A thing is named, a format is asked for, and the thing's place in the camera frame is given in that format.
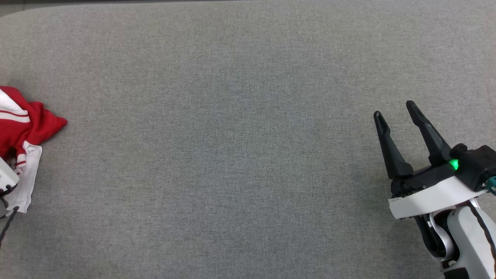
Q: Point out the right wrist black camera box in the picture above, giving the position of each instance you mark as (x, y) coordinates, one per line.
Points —
(476, 162)

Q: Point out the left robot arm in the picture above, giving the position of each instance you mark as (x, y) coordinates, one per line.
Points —
(2, 207)

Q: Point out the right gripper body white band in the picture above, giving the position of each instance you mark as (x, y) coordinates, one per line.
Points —
(430, 195)

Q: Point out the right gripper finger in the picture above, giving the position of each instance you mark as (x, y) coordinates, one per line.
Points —
(434, 143)
(393, 159)

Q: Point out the red and white garment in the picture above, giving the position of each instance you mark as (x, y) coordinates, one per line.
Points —
(38, 124)

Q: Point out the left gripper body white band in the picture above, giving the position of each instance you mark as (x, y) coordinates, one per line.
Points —
(6, 176)

